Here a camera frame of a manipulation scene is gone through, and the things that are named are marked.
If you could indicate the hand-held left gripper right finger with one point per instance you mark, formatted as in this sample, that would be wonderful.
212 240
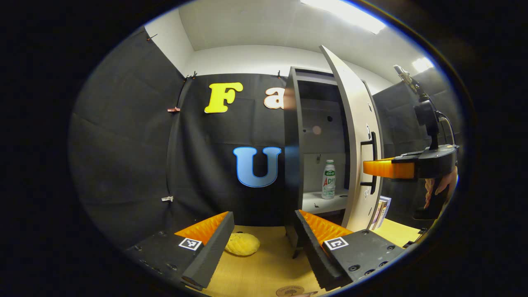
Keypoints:
315 251

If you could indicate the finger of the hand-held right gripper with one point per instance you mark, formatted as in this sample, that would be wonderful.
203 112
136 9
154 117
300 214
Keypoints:
387 169

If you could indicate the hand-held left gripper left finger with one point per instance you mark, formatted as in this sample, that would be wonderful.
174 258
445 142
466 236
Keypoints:
208 251

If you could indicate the round brown coaster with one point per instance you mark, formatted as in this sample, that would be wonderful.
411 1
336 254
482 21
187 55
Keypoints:
288 292

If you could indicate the white bottle green cap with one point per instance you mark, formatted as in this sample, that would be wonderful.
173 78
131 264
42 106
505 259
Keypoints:
328 181

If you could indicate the dark grey cabinet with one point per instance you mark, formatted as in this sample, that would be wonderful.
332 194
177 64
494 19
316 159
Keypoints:
292 173

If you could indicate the yellow bumpy sponge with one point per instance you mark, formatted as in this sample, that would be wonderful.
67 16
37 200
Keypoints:
242 244

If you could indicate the small ceiling light panel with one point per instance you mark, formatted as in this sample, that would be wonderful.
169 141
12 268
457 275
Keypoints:
423 64

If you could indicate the black backdrop cloth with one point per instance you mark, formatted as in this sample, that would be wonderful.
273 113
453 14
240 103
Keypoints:
123 144

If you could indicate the red clip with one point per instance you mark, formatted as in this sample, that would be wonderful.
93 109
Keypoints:
173 109

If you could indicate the long ceiling light panel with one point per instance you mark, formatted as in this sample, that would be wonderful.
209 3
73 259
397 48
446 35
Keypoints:
350 14

